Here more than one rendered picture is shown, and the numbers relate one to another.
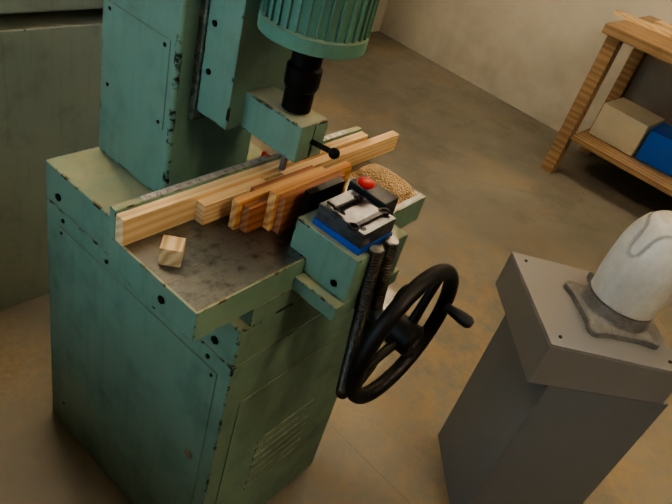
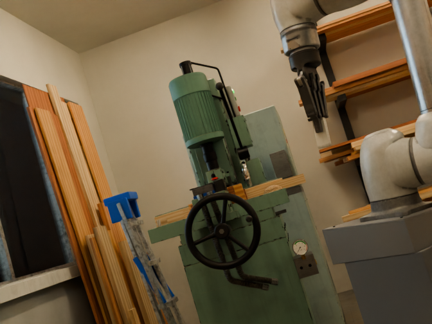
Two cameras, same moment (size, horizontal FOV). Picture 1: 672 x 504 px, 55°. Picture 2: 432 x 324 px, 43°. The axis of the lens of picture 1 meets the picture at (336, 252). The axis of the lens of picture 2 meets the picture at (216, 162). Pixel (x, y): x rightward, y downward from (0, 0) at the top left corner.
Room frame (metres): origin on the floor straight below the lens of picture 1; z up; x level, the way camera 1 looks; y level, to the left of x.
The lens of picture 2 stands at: (0.03, -2.05, 0.85)
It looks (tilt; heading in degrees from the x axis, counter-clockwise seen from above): 6 degrees up; 66
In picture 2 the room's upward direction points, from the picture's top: 17 degrees counter-clockwise
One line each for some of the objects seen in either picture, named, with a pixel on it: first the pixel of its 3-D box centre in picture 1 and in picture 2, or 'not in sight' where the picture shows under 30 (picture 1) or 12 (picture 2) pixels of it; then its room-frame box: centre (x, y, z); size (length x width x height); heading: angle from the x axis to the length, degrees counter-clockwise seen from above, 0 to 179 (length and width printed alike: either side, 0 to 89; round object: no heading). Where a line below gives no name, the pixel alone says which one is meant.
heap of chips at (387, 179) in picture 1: (384, 178); (272, 188); (1.15, -0.05, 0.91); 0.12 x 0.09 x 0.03; 60
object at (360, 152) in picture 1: (311, 170); (243, 196); (1.09, 0.09, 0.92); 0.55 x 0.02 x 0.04; 150
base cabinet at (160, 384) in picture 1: (199, 352); (263, 322); (1.07, 0.24, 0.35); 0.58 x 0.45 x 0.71; 60
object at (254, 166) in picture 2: not in sight; (254, 172); (1.24, 0.22, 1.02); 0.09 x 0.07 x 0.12; 150
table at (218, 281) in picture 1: (305, 240); (218, 215); (0.93, 0.06, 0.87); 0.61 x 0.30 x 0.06; 150
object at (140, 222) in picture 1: (262, 179); (218, 203); (1.00, 0.17, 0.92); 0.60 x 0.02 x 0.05; 150
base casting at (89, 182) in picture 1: (222, 219); (237, 236); (1.07, 0.24, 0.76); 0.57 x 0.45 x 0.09; 60
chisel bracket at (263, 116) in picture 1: (283, 126); (218, 179); (1.02, 0.15, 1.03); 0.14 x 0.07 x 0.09; 60
